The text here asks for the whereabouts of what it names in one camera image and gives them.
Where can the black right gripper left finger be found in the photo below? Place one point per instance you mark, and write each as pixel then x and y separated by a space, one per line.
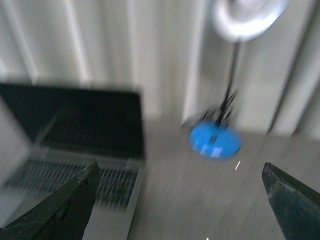
pixel 63 215

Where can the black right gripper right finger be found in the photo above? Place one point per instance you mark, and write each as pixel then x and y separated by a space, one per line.
pixel 295 205

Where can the grey laptop computer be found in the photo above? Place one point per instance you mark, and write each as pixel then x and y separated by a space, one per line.
pixel 69 129

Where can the white pleated curtain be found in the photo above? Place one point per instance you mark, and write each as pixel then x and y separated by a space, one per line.
pixel 169 50

